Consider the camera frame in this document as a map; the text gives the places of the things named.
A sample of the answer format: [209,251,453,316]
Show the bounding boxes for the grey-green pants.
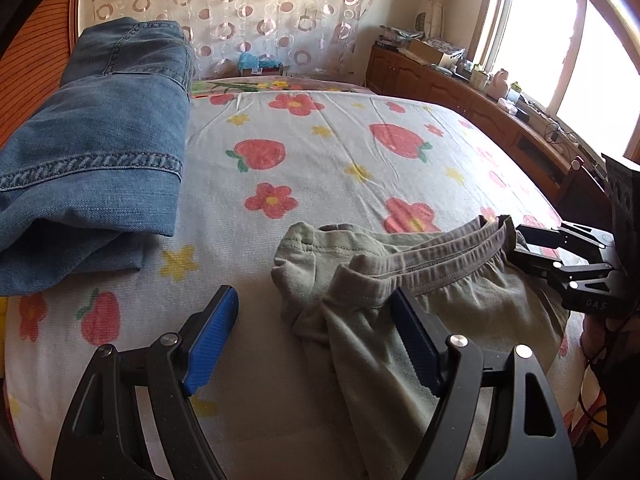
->
[271,217,568,479]

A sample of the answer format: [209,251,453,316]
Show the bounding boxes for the right hand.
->
[580,314,620,362]

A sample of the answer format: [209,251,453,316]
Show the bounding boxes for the brown wooden cabinet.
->
[364,44,584,210]

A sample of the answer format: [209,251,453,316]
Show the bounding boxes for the white pink bottle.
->
[486,68,509,101]

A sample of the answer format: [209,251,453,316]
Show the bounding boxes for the cardboard box on cabinet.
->
[408,39,457,67]

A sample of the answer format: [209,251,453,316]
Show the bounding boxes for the folded blue jeans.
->
[1,18,193,296]

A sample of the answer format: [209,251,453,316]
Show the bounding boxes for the white floral bed sheet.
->
[6,91,560,479]

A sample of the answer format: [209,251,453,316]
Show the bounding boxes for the circle-patterned sheer curtain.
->
[78,0,372,80]

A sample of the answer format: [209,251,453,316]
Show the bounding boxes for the blue item on small box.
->
[238,52,283,77]

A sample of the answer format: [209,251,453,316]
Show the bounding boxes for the colourful flower blanket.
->
[191,76,373,99]

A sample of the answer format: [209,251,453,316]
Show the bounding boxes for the wooden slatted wardrobe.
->
[1,0,78,143]

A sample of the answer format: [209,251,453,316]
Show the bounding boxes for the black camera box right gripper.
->
[603,154,640,276]

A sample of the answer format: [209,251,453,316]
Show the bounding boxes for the window with wooden frame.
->
[474,0,639,158]

